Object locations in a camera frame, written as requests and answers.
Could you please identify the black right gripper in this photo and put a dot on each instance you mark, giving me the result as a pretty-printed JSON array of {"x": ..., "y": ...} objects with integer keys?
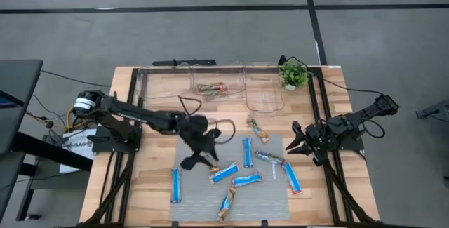
[{"x": 317, "y": 137}]

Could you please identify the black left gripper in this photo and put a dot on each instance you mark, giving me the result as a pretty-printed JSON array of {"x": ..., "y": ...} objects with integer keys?
[{"x": 194, "y": 133}]

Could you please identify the green silver granola bar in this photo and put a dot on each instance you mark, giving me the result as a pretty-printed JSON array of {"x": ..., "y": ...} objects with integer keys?
[
  {"x": 269, "y": 157},
  {"x": 212, "y": 163}
]

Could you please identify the blue granola bar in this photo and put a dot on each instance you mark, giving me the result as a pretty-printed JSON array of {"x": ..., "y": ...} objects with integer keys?
[
  {"x": 247, "y": 152},
  {"x": 176, "y": 186},
  {"x": 247, "y": 179},
  {"x": 224, "y": 173},
  {"x": 292, "y": 178}
]

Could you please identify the orange peanut butter granola bar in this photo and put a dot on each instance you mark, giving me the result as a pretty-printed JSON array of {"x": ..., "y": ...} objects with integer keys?
[
  {"x": 258, "y": 130},
  {"x": 227, "y": 203}
]

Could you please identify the orange green granola bar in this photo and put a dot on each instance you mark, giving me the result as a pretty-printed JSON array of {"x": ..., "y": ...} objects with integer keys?
[
  {"x": 214, "y": 96},
  {"x": 212, "y": 87}
]

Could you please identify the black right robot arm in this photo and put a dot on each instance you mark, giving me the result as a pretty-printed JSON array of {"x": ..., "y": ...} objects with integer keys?
[{"x": 368, "y": 112}]

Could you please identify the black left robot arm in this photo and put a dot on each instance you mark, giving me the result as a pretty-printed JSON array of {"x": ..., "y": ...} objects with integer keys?
[{"x": 133, "y": 114}]

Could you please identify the white strip label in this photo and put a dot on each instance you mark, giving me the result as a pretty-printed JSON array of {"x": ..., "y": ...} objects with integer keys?
[{"x": 274, "y": 172}]

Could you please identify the grey mesh mat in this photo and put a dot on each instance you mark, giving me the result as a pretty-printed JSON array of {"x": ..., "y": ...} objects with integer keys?
[{"x": 203, "y": 200}]

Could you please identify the clear plastic bin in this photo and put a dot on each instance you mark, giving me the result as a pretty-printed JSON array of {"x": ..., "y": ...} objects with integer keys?
[
  {"x": 165, "y": 87},
  {"x": 200, "y": 75},
  {"x": 263, "y": 94}
]

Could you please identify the small green potted plant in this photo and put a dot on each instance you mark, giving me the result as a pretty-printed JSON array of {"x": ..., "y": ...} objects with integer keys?
[{"x": 294, "y": 75}]

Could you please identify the black edge clamp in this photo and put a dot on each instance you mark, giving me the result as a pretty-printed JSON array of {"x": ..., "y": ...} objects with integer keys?
[
  {"x": 264, "y": 224},
  {"x": 174, "y": 224}
]

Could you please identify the black power strip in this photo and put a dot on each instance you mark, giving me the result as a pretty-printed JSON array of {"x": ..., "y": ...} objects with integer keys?
[{"x": 182, "y": 62}]

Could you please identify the black aluminium crossbar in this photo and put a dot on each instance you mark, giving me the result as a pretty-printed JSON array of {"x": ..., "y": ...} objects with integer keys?
[{"x": 161, "y": 69}]

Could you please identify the white paper sheet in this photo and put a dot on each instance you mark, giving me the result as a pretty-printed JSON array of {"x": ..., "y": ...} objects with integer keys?
[{"x": 73, "y": 166}]

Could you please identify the dark grey side table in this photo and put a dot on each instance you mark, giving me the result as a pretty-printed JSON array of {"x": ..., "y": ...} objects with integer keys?
[{"x": 17, "y": 98}]

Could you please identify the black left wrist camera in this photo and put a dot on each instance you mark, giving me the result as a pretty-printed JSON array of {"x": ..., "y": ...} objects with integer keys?
[{"x": 191, "y": 163}]

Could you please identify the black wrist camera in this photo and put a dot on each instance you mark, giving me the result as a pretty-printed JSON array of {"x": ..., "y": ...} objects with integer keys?
[
  {"x": 318, "y": 158},
  {"x": 191, "y": 163}
]

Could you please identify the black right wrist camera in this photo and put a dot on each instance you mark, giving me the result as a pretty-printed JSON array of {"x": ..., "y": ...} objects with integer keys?
[{"x": 318, "y": 158}]

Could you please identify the black aluminium side frame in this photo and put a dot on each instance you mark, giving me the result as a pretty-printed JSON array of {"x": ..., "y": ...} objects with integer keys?
[
  {"x": 321, "y": 87},
  {"x": 133, "y": 80}
]

